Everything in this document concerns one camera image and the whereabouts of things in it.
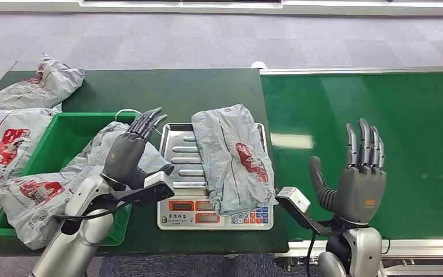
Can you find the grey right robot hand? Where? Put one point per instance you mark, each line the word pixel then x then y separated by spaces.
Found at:
pixel 359 191

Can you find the green plastic bin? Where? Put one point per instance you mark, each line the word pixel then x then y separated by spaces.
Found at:
pixel 65 133

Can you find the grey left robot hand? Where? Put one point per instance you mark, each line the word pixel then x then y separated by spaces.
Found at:
pixel 124 156

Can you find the green conveyor belt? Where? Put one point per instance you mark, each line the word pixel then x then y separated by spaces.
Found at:
pixel 359 99

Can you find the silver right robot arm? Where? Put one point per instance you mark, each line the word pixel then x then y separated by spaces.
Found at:
pixel 367 248

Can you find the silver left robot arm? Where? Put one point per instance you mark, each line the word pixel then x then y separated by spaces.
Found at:
pixel 76 241

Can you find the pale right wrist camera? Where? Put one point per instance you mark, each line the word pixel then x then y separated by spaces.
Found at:
pixel 293 200

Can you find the dark green table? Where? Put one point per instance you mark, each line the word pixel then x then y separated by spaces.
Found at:
pixel 168 88

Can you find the grey red-printed mailer package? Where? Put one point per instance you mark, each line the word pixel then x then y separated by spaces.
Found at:
pixel 42 88
pixel 229 160
pixel 42 191
pixel 7 145

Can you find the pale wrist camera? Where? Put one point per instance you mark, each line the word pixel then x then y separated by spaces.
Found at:
pixel 158 184
pixel 293 200

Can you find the electronic scale with steel tray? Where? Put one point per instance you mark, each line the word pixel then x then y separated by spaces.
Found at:
pixel 183 153

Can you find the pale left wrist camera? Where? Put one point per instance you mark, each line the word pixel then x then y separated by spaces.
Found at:
pixel 158 184

